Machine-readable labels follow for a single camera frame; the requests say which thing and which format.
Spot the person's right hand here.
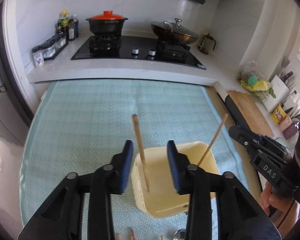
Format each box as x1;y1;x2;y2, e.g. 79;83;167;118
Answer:
259;181;293;215

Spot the purple soap bottle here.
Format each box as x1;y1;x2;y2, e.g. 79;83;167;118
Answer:
283;120;299;140

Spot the cream utensil holder box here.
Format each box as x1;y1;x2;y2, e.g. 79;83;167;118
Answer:
131;141;219;218

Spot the pink utensil cup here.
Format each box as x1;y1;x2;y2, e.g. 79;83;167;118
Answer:
279;115;293;132

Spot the yellow cup container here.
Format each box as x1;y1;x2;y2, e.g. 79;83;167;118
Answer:
271;104;287;124

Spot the black appliance under board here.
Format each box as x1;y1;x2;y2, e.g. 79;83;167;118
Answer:
224;95;250;129

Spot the teal woven table mat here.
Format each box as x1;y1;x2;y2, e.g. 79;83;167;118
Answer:
18;78;249;240

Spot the wooden cutting board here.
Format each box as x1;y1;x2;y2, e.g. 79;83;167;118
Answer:
228;90;274;138

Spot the large steel spoon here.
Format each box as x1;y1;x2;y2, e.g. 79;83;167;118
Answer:
173;229;186;240

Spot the white knife block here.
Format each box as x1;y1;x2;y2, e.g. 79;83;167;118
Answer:
262;75;290;113

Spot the bag with sponges on rack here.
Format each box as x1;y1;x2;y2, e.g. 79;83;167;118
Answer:
239;61;276;100

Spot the black gas cooktop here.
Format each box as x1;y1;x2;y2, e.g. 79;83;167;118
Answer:
71;35;206;70

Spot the dark glass kettle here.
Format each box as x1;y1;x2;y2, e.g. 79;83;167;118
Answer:
198;33;217;55

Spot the grey refrigerator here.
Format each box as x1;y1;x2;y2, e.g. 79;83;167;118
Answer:
0;79;29;145

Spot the wok with glass lid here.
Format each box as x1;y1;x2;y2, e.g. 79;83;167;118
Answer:
151;18;199;45

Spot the black pot red lid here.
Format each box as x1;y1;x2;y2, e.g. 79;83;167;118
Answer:
86;11;128;36

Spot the white spice shaker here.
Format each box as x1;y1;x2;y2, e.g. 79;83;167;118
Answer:
32;46;44;67

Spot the sauce bottles cluster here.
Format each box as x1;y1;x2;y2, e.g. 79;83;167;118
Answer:
56;10;79;41

